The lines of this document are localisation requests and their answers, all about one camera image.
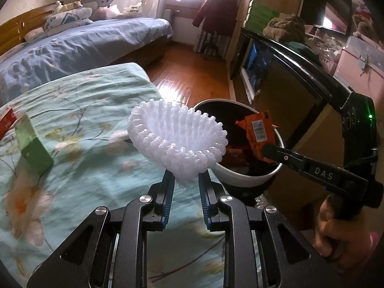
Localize pale flat pillow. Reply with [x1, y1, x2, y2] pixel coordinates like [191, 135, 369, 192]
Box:
[24, 28, 46, 42]

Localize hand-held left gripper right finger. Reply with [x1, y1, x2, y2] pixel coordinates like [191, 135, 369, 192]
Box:
[198, 171, 344, 288]

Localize dark green cloth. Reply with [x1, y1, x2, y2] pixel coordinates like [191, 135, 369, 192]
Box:
[289, 41, 322, 64]

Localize pink plush toy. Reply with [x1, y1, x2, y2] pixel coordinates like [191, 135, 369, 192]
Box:
[94, 5, 121, 20]

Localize white bin with black liner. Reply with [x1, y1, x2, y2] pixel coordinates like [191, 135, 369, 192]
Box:
[191, 98, 284, 208]

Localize orange snack packet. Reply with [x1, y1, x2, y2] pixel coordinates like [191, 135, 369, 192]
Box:
[235, 110, 280, 164]

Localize stack of green boxes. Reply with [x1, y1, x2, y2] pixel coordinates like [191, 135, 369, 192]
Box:
[244, 0, 280, 32]

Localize desk with drawers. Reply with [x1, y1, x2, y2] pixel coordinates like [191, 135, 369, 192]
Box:
[163, 0, 211, 19]

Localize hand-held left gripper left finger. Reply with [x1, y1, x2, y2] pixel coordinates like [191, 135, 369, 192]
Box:
[26, 169, 176, 288]

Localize green carton box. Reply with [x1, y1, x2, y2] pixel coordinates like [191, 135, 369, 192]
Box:
[15, 112, 55, 176]

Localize brown fuzzy plush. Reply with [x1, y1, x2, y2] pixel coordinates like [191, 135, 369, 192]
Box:
[263, 14, 307, 43]

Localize white foam fruit net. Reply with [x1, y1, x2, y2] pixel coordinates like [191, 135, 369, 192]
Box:
[127, 98, 229, 190]

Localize wooden headboard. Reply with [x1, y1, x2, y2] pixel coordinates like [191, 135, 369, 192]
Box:
[0, 4, 58, 56]

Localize person's right hand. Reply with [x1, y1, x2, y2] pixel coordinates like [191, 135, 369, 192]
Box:
[313, 194, 376, 272]

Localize red snack wrapper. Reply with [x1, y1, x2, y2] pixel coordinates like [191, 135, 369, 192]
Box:
[226, 146, 250, 160]

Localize red carton box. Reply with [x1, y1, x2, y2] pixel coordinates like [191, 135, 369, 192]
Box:
[0, 106, 17, 142]

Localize brown teddy bear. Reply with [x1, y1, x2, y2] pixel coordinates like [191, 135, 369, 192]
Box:
[352, 4, 380, 42]

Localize blue and white patterned pillow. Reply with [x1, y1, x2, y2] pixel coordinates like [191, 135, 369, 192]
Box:
[43, 6, 94, 32]

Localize dark red coat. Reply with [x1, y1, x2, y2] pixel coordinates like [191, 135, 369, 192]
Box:
[192, 0, 240, 34]

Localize bed with blue sheet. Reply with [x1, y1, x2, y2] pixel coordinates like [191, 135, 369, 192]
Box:
[0, 17, 175, 103]

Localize small plush toys on headboard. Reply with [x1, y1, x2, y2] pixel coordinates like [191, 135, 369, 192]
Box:
[53, 0, 84, 14]

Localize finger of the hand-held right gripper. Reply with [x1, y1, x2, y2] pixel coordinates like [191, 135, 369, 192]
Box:
[262, 143, 306, 174]

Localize black glass media cabinet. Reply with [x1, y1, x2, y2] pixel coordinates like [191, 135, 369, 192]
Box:
[229, 26, 356, 213]

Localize pink storage box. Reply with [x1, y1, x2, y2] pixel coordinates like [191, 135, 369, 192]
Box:
[332, 35, 384, 97]

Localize coat rack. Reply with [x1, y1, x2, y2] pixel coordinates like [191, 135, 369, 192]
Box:
[193, 31, 229, 61]

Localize black television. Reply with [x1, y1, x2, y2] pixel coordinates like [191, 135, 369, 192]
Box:
[299, 0, 353, 36]

